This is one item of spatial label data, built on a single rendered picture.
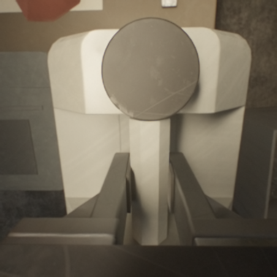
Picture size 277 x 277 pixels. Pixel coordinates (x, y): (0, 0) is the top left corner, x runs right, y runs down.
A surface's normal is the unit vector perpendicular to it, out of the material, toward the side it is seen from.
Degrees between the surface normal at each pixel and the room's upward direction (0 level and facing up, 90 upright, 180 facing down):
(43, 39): 0
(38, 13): 42
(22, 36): 0
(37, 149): 0
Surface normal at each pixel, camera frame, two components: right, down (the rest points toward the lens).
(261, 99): -0.03, 0.28
